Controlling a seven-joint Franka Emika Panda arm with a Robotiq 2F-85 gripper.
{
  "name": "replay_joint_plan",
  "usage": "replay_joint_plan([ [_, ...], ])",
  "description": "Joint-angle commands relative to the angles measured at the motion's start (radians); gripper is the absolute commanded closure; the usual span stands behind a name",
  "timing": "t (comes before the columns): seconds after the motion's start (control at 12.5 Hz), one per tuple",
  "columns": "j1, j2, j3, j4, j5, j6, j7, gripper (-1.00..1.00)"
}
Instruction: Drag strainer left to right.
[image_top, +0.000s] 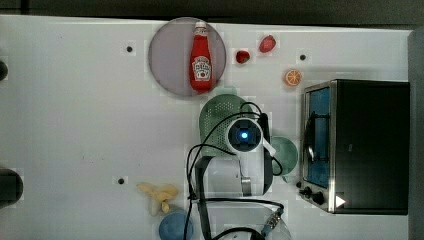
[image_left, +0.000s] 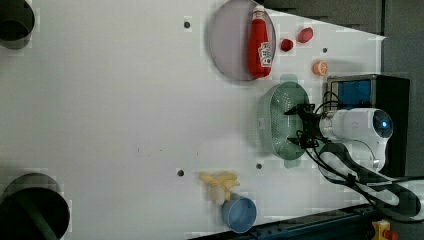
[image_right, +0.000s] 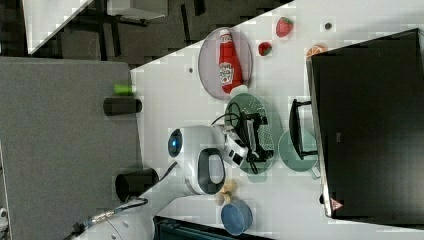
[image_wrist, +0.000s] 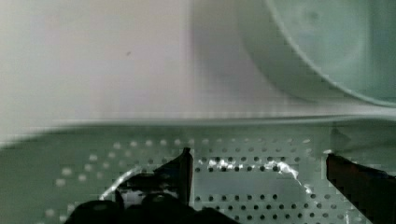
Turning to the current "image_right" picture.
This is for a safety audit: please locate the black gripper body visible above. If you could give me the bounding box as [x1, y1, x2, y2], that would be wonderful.
[237, 112, 274, 163]

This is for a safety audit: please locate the black toaster oven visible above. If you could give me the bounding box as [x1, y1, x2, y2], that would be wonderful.
[307, 29, 424, 229]

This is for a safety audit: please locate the large red strawberry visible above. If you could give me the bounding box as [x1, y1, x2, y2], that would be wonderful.
[276, 17, 294, 38]

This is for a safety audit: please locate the grey round plate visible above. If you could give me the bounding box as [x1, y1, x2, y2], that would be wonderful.
[198, 27, 253, 100]

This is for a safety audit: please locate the orange slice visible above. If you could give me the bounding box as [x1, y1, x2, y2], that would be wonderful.
[306, 45, 327, 58]

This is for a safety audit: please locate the grey camera on wrist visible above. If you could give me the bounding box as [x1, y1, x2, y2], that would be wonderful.
[224, 129, 248, 166]

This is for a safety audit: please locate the black cylinder post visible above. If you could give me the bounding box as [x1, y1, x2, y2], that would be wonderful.
[103, 97, 142, 116]

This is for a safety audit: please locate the small red strawberry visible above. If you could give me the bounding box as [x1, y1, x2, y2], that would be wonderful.
[258, 42, 272, 56]

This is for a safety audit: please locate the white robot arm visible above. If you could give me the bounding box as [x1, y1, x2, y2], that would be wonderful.
[66, 112, 274, 240]

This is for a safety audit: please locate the blue bowl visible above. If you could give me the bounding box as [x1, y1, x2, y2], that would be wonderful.
[221, 200, 253, 236]

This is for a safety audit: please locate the black cylinder cup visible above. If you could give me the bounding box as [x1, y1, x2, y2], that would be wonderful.
[115, 168, 159, 202]

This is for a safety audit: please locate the green cylinder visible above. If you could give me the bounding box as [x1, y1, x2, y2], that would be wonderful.
[113, 84, 137, 96]

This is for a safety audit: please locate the black oven door handle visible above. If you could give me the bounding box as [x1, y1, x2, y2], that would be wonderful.
[289, 99, 318, 160]

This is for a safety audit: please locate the red ketchup bottle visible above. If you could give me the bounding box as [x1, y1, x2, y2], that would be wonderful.
[218, 29, 243, 94]

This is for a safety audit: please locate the green mug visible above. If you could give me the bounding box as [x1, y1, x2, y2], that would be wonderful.
[278, 130, 321, 179]

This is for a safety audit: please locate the green plastic strainer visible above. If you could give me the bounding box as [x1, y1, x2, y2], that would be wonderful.
[224, 86, 281, 183]

